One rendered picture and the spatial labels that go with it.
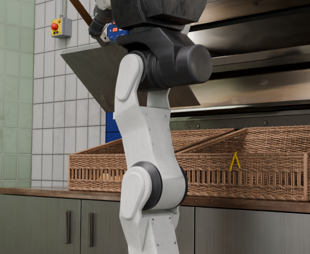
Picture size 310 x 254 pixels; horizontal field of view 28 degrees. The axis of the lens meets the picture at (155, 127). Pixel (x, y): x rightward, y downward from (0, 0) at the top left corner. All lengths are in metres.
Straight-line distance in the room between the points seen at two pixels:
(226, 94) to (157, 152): 1.01
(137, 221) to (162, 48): 0.50
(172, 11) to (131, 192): 0.54
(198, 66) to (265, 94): 0.93
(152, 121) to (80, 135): 1.62
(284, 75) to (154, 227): 1.08
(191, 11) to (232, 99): 0.94
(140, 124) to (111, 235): 0.74
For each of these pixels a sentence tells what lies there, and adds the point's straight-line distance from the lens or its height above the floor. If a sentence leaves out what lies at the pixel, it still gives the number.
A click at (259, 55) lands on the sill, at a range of 2.74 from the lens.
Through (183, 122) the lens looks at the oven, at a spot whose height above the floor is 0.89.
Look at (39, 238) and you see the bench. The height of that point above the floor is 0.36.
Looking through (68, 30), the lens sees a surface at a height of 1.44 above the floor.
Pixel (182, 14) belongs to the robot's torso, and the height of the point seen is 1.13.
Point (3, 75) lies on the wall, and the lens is 3.74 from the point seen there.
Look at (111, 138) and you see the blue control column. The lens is 3.25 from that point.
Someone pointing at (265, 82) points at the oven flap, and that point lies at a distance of 2.72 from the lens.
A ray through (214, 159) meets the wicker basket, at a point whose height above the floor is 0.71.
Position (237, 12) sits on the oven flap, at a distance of 2.85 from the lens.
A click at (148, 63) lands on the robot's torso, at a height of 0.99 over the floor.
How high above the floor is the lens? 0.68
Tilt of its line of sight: 4 degrees up
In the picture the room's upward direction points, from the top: 1 degrees clockwise
